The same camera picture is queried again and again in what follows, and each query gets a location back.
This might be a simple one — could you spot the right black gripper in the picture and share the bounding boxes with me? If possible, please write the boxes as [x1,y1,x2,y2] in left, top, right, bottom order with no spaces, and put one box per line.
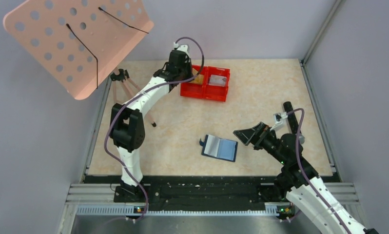
[233,121,288,165]

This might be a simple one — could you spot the navy blue card holder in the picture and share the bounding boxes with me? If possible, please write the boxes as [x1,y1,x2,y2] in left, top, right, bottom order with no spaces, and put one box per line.
[199,134,238,162]

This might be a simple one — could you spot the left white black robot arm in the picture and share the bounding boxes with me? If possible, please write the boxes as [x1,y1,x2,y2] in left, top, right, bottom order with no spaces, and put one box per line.
[107,45,193,202]

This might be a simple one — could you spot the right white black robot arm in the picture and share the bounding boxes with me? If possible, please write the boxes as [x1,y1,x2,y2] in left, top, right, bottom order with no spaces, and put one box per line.
[234,122,377,234]

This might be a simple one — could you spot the silver card in bin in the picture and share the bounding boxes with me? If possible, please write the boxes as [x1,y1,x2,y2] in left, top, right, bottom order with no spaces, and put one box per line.
[208,75,227,87]

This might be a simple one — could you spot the left red plastic bin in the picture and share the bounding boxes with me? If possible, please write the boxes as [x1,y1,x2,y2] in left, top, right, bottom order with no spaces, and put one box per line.
[180,66,209,99]

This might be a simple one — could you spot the red plastic bin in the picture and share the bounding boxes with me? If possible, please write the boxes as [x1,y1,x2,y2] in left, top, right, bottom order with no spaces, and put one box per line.
[204,66,230,102]
[180,66,209,99]

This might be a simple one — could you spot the black microphone with grey head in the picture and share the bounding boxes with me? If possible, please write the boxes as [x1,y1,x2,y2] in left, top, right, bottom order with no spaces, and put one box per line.
[283,101,305,144]

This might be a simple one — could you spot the right red plastic bin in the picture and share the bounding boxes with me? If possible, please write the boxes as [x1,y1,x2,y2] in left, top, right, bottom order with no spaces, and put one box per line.
[204,66,230,102]

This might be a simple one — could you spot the pink tripod stand legs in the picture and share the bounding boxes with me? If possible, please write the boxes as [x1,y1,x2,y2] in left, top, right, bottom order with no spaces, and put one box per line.
[110,68,157,128]

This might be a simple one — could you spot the pink perforated music stand desk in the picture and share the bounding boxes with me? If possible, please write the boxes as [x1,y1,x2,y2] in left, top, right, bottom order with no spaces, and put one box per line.
[3,0,154,100]

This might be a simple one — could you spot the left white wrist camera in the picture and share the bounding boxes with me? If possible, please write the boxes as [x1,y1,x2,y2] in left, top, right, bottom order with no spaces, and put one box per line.
[174,43,190,55]

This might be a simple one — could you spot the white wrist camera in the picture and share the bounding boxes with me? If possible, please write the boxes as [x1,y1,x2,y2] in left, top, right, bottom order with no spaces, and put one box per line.
[271,112,288,131]
[174,43,190,55]

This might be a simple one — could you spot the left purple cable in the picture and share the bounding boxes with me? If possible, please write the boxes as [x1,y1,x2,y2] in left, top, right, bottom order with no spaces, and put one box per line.
[103,37,205,223]

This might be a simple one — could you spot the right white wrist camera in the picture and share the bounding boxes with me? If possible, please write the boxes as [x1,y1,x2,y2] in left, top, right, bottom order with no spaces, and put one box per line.
[271,112,288,131]

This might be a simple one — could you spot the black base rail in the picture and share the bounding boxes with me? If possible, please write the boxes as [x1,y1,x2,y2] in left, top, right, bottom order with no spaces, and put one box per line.
[66,176,292,217]

